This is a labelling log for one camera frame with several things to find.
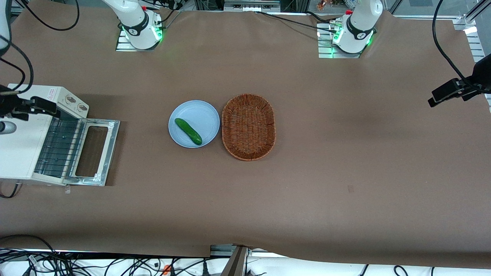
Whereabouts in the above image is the grey equipment box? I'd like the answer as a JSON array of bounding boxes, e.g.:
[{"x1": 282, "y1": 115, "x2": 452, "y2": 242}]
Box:
[{"x1": 224, "y1": 0, "x2": 281, "y2": 12}]

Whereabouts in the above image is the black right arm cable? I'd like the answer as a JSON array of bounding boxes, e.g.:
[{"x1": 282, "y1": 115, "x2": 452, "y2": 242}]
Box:
[{"x1": 0, "y1": 0, "x2": 80, "y2": 95}]

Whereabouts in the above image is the oven wire rack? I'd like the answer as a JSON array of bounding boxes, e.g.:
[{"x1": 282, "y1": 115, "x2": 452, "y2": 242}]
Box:
[{"x1": 34, "y1": 118, "x2": 84, "y2": 179}]

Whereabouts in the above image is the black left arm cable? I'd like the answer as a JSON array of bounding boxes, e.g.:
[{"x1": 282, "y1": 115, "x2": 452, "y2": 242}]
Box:
[{"x1": 432, "y1": 0, "x2": 471, "y2": 85}]

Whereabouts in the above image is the black oven power cable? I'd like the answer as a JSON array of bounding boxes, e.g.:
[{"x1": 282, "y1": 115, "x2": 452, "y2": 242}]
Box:
[{"x1": 0, "y1": 182, "x2": 20, "y2": 199}]

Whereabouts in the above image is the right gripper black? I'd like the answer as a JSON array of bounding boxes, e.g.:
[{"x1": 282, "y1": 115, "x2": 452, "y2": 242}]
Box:
[{"x1": 0, "y1": 87, "x2": 61, "y2": 122}]

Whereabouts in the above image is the light blue round plate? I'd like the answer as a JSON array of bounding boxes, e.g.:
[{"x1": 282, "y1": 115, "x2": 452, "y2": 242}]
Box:
[{"x1": 168, "y1": 100, "x2": 221, "y2": 149}]

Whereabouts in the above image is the aluminium camera mount post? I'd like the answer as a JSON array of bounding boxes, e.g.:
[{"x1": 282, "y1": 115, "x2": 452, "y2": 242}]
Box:
[{"x1": 210, "y1": 244, "x2": 250, "y2": 276}]

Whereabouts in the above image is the brown oval wicker basket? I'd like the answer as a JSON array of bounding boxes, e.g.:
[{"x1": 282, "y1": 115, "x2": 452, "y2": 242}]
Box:
[{"x1": 221, "y1": 93, "x2": 277, "y2": 161}]

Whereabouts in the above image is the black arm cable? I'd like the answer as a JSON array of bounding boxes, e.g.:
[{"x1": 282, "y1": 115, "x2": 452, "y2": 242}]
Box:
[
  {"x1": 0, "y1": 0, "x2": 80, "y2": 95},
  {"x1": 432, "y1": 0, "x2": 471, "y2": 85}
]

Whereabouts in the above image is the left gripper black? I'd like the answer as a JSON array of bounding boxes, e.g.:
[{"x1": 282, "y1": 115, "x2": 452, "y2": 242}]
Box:
[{"x1": 428, "y1": 54, "x2": 491, "y2": 108}]

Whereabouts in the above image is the white toaster oven body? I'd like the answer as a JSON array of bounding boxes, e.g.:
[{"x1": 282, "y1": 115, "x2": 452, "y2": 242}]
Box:
[{"x1": 0, "y1": 83, "x2": 90, "y2": 187}]

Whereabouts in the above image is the brown paper table cover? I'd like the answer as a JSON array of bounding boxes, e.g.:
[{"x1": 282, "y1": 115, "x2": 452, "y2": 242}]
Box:
[{"x1": 0, "y1": 7, "x2": 491, "y2": 269}]

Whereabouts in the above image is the black floor cable arc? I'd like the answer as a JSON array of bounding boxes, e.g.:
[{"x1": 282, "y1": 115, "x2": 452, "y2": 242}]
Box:
[{"x1": 0, "y1": 234, "x2": 58, "y2": 265}]

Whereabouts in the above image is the black base cable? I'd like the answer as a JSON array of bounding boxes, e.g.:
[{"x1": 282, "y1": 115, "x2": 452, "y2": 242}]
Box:
[
  {"x1": 255, "y1": 11, "x2": 339, "y2": 34},
  {"x1": 306, "y1": 11, "x2": 335, "y2": 24}
]

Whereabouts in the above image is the green cucumber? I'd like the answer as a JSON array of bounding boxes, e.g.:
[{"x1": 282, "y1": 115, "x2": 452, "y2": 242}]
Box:
[{"x1": 175, "y1": 118, "x2": 203, "y2": 146}]

